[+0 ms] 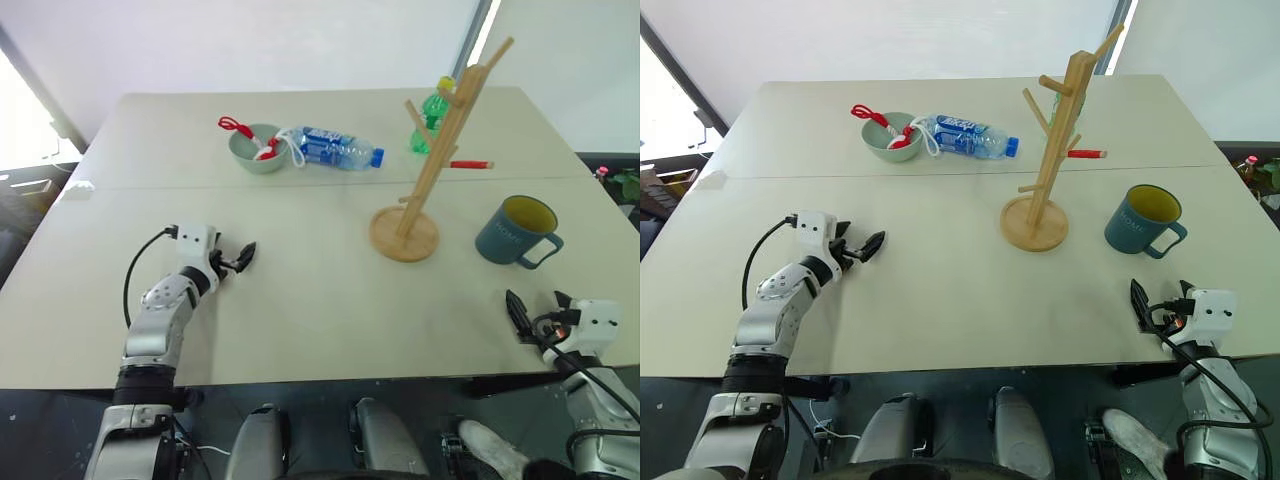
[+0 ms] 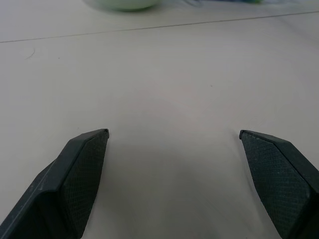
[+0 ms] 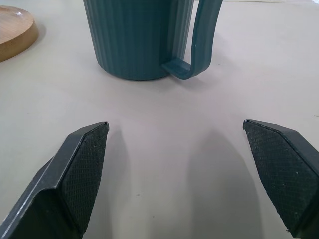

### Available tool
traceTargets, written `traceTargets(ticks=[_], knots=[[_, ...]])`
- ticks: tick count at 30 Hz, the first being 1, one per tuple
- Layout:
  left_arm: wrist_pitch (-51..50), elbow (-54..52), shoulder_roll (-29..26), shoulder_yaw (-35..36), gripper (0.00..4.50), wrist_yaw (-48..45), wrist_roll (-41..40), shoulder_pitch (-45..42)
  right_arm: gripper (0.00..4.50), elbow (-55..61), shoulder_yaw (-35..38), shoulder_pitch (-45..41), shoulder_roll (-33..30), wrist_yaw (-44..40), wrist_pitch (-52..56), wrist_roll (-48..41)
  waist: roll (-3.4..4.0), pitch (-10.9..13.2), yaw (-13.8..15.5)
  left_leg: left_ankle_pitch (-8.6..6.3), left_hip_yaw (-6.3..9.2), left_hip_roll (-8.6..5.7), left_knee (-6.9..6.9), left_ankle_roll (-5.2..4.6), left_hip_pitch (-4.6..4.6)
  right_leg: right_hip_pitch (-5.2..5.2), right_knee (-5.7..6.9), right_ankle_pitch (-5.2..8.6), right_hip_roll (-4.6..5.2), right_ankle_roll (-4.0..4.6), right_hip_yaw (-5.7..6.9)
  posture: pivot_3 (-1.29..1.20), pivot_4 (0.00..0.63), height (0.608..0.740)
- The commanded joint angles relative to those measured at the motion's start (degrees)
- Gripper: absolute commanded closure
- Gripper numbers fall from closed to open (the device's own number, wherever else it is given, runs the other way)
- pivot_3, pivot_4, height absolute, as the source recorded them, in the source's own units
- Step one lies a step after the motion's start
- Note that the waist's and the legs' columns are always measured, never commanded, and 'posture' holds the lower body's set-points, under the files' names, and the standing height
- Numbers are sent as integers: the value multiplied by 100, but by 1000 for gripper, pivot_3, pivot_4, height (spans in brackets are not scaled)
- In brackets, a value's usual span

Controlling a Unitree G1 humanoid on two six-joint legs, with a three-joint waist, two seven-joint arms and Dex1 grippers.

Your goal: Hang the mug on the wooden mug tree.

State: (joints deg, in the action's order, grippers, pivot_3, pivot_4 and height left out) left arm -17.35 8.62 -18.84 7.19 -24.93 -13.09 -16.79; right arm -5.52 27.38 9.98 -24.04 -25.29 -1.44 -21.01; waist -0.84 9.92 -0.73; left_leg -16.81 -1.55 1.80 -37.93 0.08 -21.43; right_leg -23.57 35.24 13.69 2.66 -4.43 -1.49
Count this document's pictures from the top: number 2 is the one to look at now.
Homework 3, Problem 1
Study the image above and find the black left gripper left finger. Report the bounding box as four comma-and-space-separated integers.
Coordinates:
0, 128, 111, 239

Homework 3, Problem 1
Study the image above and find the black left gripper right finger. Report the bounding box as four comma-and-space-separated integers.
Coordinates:
239, 129, 319, 239

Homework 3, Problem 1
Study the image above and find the blue green object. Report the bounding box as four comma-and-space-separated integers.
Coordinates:
183, 0, 319, 8

